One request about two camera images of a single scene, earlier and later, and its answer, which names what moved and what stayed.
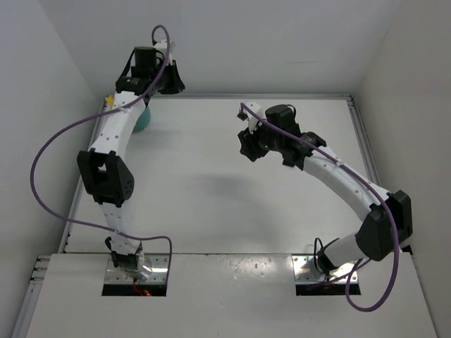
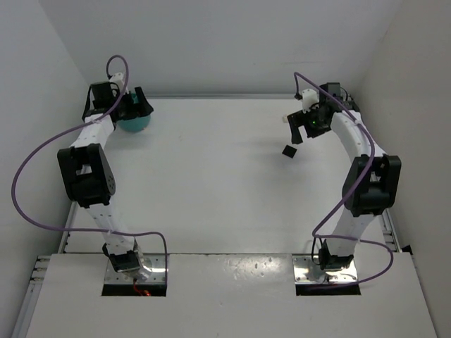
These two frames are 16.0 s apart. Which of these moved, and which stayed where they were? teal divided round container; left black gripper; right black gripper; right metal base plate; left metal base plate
Moved: right black gripper; left black gripper
Stayed: teal divided round container; left metal base plate; right metal base plate
